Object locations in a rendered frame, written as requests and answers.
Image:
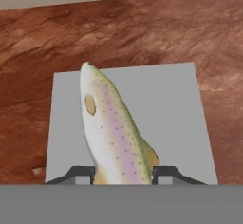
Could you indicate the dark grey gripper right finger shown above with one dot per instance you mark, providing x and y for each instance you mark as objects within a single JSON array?
[{"x": 167, "y": 171}]

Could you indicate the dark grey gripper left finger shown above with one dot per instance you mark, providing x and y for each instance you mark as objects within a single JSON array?
[{"x": 79, "y": 171}]

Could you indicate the speckled rainbow trout fish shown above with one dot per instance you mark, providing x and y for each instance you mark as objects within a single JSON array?
[{"x": 110, "y": 126}]

